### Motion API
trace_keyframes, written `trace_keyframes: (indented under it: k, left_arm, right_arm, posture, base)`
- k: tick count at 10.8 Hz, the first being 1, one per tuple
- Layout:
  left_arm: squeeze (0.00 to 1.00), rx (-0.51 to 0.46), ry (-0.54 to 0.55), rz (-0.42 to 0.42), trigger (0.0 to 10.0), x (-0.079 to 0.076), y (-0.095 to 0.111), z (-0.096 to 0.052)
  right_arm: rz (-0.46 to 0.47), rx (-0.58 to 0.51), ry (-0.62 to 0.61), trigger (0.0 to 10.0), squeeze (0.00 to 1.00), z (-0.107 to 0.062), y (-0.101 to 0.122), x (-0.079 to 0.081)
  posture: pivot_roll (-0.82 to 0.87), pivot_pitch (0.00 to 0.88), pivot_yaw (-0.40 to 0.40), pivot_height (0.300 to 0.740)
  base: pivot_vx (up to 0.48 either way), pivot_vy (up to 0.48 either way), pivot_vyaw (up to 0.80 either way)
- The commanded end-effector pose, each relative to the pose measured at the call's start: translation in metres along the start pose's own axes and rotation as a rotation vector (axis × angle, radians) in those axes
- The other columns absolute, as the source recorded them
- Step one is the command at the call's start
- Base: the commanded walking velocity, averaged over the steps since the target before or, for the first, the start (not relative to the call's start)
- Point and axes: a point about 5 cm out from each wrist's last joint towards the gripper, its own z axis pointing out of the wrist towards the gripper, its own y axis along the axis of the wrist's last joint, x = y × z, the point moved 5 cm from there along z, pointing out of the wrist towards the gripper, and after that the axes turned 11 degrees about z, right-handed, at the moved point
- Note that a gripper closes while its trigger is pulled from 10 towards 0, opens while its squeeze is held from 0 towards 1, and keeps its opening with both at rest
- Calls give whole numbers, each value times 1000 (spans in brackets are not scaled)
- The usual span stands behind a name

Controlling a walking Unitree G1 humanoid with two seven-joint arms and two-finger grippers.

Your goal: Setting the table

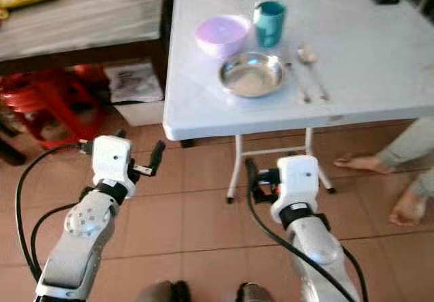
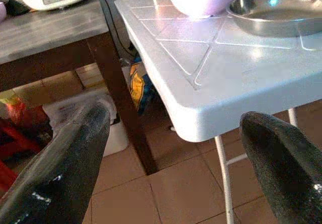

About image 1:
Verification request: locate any person's grey trouser leg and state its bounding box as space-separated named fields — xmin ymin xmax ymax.
xmin=376 ymin=117 xmax=434 ymax=199

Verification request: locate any person's bare foot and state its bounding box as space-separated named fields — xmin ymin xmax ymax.
xmin=334 ymin=152 xmax=391 ymax=176
xmin=389 ymin=185 xmax=430 ymax=227

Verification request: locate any teal plastic cup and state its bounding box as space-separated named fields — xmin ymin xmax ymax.
xmin=252 ymin=0 xmax=288 ymax=49

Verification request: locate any white box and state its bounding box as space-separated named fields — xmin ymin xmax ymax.
xmin=113 ymin=99 xmax=167 ymax=127

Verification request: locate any purple plastic bowl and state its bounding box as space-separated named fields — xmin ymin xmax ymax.
xmin=194 ymin=14 xmax=252 ymax=62

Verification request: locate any red plastic stool stack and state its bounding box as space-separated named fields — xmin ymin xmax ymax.
xmin=0 ymin=64 xmax=111 ymax=151

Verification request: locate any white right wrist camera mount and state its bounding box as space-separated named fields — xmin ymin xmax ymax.
xmin=269 ymin=154 xmax=321 ymax=223

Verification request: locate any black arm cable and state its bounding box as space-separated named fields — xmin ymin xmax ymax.
xmin=14 ymin=138 xmax=97 ymax=284
xmin=246 ymin=187 xmax=370 ymax=302

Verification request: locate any white folding table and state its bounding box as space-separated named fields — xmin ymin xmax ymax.
xmin=162 ymin=0 xmax=434 ymax=143

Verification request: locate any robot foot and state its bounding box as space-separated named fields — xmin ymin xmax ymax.
xmin=237 ymin=281 xmax=276 ymax=302
xmin=135 ymin=280 xmax=193 ymax=302

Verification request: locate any dark wooden grey-topped table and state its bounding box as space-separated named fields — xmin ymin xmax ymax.
xmin=0 ymin=0 xmax=174 ymax=167

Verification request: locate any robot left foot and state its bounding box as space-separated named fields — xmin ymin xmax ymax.
xmin=135 ymin=280 xmax=193 ymax=302

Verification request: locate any white metal table leg frame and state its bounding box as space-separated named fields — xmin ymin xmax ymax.
xmin=226 ymin=126 xmax=337 ymax=204

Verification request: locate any folded newspaper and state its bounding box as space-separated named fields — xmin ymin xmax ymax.
xmin=104 ymin=62 xmax=165 ymax=104

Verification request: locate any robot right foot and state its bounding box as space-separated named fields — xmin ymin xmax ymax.
xmin=237 ymin=281 xmax=276 ymax=302

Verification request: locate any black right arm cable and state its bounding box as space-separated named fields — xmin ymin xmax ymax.
xmin=246 ymin=187 xmax=370 ymax=302

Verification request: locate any stainless steel plate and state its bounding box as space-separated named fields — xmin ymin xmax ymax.
xmin=218 ymin=50 xmax=288 ymax=99

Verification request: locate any metal fork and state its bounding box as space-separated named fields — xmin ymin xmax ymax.
xmin=284 ymin=54 xmax=312 ymax=105

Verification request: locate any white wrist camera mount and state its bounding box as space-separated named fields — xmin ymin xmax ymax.
xmin=269 ymin=154 xmax=321 ymax=223
xmin=92 ymin=135 xmax=136 ymax=185

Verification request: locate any metal spoon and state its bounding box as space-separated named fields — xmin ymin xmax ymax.
xmin=296 ymin=43 xmax=330 ymax=102

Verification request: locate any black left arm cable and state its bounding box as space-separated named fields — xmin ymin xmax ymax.
xmin=14 ymin=138 xmax=97 ymax=284

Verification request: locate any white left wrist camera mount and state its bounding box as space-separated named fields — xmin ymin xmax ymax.
xmin=92 ymin=135 xmax=136 ymax=185

